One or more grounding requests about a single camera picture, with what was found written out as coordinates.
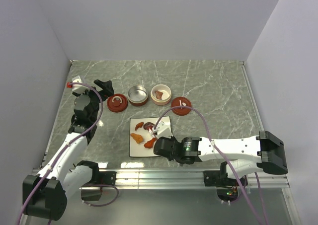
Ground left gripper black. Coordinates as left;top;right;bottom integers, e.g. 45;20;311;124
73;79;113;122

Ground metal tongs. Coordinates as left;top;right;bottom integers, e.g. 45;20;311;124
149;131;157;140

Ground dark red curved sausage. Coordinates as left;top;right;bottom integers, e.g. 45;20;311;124
143;122;155;131

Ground brown meat slice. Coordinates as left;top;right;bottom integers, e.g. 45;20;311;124
155;90;163;100

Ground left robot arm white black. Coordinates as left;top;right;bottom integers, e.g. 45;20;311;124
16;76;114;224

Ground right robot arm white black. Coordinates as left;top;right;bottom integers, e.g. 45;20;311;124
154;131;288;185

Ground large orange drumstick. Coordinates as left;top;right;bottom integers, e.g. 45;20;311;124
144;138;157;149

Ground white square plate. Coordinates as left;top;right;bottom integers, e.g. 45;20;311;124
129;116;171;157

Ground orange fried chicken piece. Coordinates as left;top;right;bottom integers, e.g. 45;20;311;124
130;133;144;144

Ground steel bowl red base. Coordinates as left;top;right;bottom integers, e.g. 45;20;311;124
128;85;149;106

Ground small orange chicken wing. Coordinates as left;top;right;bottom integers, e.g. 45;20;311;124
135;122;144;131

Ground red lid with white tab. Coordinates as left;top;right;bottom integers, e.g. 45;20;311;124
170;96;192;116

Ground pink cream round container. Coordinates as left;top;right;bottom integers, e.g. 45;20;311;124
150;84;172;106

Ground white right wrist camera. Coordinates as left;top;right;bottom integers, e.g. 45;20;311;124
153;122;173;139

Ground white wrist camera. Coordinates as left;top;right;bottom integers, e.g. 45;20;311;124
66;75;87;94
153;122;173;139

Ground red lid with ring handle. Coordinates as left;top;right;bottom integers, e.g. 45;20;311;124
107;93;128;113

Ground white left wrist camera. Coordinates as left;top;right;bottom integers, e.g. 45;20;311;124
66;75;87;94

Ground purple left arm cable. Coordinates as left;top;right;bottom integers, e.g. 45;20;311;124
16;82;119;225

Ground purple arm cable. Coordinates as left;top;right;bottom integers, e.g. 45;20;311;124
16;82;119;225
153;105;270;225

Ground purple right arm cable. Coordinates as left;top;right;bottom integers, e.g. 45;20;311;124
153;105;270;225

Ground aluminium rail frame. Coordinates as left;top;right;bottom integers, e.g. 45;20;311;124
32;60;299;225

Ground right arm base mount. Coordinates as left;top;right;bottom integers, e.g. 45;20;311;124
203;161;248;188

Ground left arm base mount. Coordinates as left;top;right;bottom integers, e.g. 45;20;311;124
77;160;117;202

